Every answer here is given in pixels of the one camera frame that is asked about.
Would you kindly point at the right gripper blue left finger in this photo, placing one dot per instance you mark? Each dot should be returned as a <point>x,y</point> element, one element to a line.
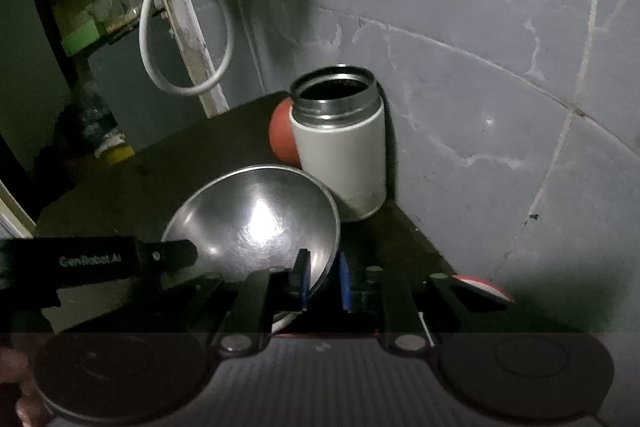
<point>300,280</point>

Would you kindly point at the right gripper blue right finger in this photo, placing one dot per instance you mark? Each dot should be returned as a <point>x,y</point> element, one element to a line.
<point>346,282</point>

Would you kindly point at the steel mixing bowl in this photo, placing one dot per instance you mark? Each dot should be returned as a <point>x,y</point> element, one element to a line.
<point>257,218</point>

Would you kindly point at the white ceramic bowl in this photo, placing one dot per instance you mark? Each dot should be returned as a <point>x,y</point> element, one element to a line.
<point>479,289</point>

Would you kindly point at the person's left hand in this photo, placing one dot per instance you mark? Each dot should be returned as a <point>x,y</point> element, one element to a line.
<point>21,404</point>

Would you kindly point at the red tomato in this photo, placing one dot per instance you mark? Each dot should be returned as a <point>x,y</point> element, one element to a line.
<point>281,137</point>

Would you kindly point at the yellow container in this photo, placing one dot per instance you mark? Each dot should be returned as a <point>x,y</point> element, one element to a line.
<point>114,149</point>

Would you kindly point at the white steel thermos flask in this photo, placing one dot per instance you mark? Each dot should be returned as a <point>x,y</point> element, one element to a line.
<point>338,122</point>

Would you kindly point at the green box on shelf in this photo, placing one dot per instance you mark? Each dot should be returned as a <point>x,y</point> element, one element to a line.
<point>82,37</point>

